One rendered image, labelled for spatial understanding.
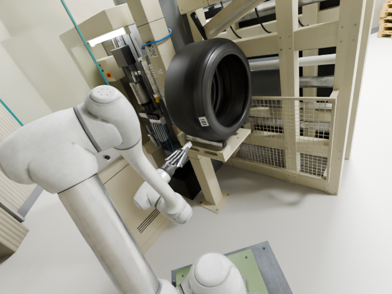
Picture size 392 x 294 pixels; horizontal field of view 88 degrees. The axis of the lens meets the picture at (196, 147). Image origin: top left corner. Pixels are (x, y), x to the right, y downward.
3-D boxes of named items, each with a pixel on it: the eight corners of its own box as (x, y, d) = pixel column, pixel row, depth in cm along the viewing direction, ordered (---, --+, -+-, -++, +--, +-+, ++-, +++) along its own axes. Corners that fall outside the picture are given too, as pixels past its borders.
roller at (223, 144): (184, 140, 153) (184, 135, 151) (188, 138, 156) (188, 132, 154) (223, 149, 130) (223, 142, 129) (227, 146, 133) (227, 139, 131)
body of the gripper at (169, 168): (167, 171, 104) (177, 157, 108) (156, 167, 109) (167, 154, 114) (173, 179, 108) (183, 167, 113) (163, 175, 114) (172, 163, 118)
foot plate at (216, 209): (197, 204, 216) (196, 203, 214) (211, 186, 230) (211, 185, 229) (217, 214, 198) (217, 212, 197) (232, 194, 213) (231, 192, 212)
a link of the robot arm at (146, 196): (151, 180, 112) (171, 193, 109) (132, 203, 105) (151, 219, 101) (148, 172, 103) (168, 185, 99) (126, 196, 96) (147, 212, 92)
